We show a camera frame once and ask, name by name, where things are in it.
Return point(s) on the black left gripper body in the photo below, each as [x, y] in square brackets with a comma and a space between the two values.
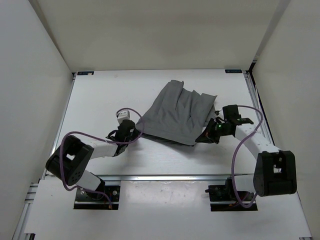
[133, 134]

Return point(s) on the aluminium left side rail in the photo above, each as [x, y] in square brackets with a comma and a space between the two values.
[55, 142]

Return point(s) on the grey pleated skirt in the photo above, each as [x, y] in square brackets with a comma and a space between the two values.
[177, 114]

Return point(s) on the blue corner label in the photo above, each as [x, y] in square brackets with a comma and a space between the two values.
[85, 73]
[233, 71]

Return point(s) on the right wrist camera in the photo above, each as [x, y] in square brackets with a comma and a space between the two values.
[228, 113]

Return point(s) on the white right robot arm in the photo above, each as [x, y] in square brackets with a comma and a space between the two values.
[275, 169]

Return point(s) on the blue corner label left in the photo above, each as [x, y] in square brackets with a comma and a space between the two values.
[85, 73]

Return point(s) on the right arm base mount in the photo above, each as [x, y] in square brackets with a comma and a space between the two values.
[222, 199]

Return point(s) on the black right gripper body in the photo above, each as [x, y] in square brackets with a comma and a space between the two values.
[215, 130]

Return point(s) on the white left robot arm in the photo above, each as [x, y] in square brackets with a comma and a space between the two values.
[69, 161]

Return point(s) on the aluminium table edge rail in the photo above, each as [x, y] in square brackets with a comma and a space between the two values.
[166, 177]

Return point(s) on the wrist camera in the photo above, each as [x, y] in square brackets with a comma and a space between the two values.
[228, 113]
[125, 124]

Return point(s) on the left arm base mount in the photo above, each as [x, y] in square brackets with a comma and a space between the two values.
[108, 198]

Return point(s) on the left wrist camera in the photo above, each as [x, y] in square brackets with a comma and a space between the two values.
[125, 124]

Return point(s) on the blue corner label right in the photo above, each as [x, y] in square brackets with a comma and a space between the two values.
[233, 71]

